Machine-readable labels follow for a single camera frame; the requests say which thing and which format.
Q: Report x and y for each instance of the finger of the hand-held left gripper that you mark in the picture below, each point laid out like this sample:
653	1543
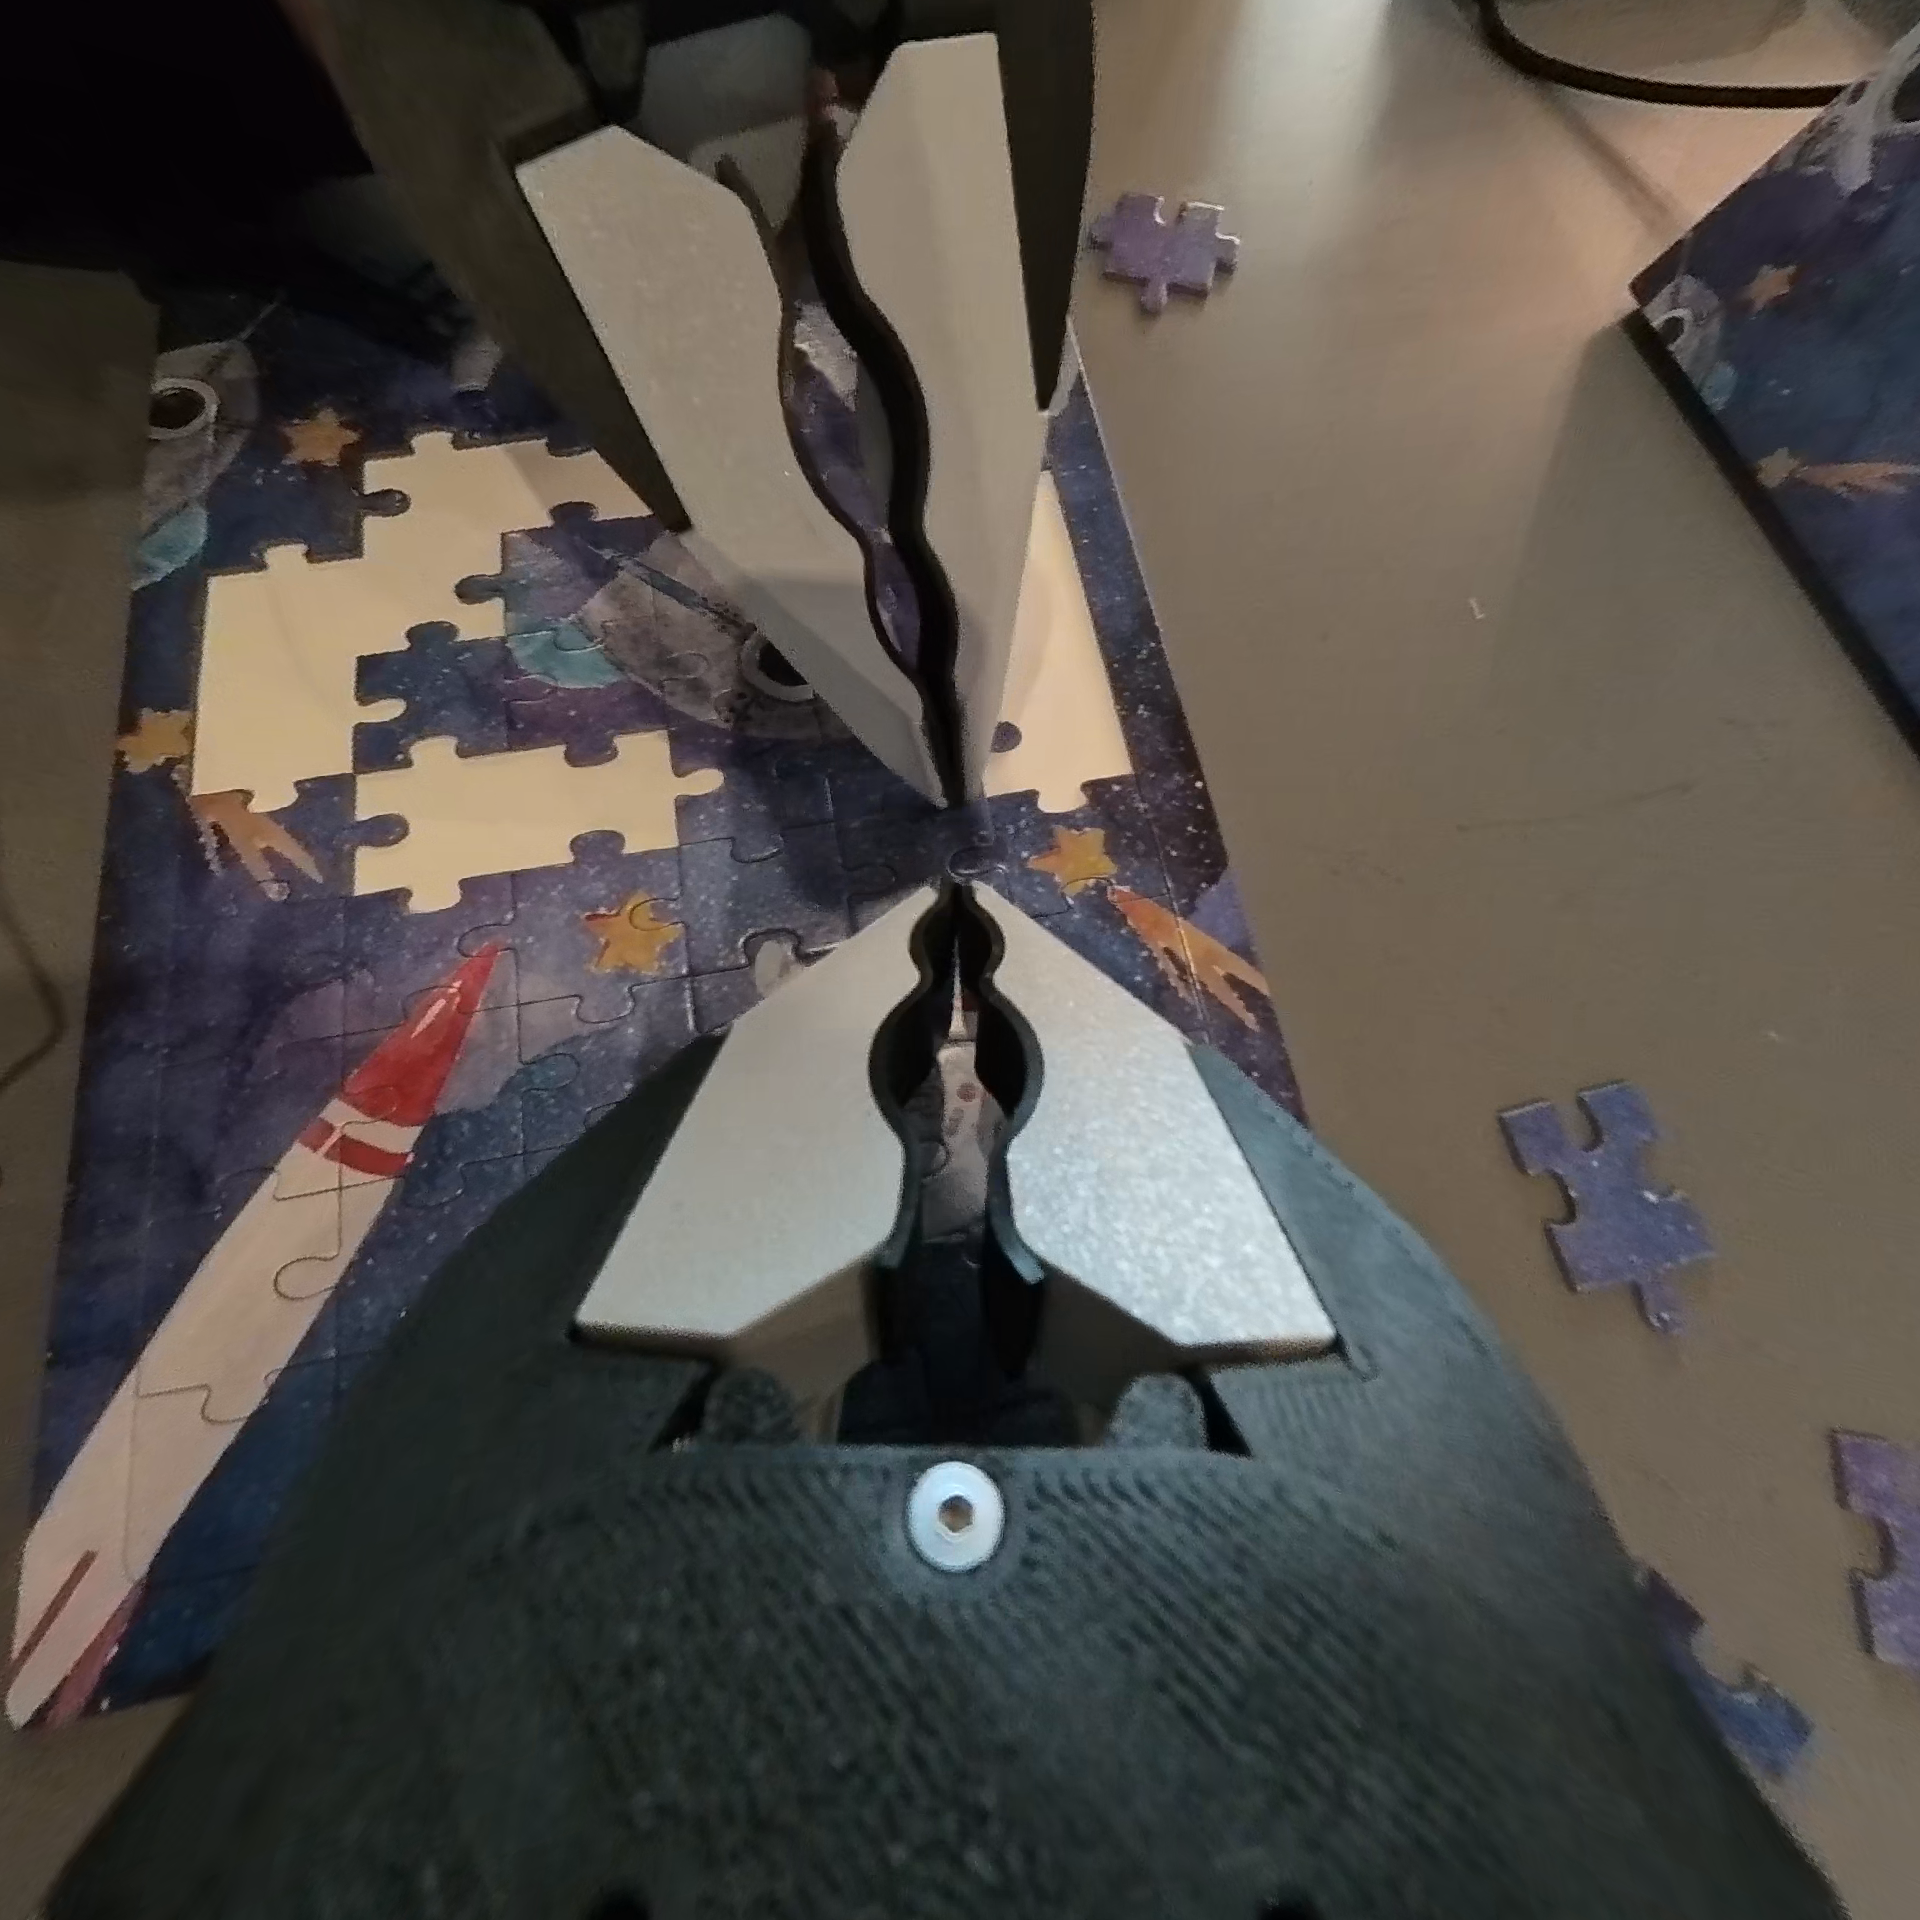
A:
962	271
661	301

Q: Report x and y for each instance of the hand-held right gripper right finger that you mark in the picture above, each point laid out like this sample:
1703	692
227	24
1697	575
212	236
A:
1155	1200

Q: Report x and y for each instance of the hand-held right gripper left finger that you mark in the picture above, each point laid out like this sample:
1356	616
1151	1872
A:
734	1200

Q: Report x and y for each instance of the space jigsaw puzzle board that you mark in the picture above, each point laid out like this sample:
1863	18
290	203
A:
452	932

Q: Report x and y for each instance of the illustrated puzzle box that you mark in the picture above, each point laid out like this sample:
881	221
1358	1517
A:
1829	301

